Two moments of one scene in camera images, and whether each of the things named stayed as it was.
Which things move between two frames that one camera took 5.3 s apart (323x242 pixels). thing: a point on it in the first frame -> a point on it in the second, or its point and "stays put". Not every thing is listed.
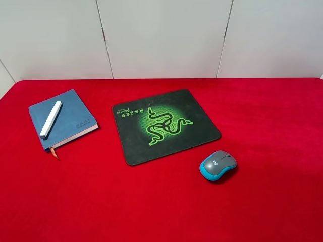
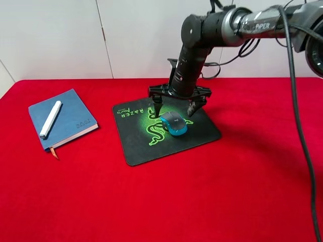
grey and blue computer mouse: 213,166 -> 174,123
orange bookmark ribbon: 53,152 stays put
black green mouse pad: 157,126 stays put
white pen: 55,110 stays put
